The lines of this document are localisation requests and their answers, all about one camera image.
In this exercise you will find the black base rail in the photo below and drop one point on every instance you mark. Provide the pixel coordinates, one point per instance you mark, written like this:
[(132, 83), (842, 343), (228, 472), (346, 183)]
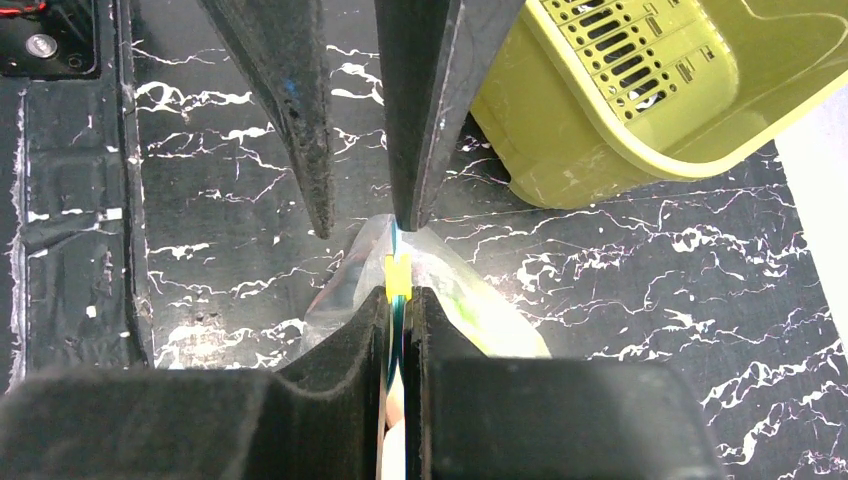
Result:
[(70, 211)]

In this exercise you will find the clear zip top bag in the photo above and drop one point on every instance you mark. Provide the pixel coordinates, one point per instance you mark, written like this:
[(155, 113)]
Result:
[(382, 256)]

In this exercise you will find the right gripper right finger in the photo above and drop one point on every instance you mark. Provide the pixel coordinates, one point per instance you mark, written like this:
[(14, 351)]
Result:
[(556, 424)]

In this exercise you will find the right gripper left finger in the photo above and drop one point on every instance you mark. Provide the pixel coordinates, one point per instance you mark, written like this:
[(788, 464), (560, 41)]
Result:
[(199, 424)]

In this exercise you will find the white mushroom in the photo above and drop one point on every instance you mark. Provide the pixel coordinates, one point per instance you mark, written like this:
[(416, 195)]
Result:
[(393, 465)]

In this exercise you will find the olive green plastic basket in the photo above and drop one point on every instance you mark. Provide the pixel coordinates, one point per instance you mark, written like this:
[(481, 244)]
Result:
[(589, 99)]

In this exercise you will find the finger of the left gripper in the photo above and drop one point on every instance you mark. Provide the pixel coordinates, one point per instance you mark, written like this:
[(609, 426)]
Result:
[(279, 48), (434, 57)]

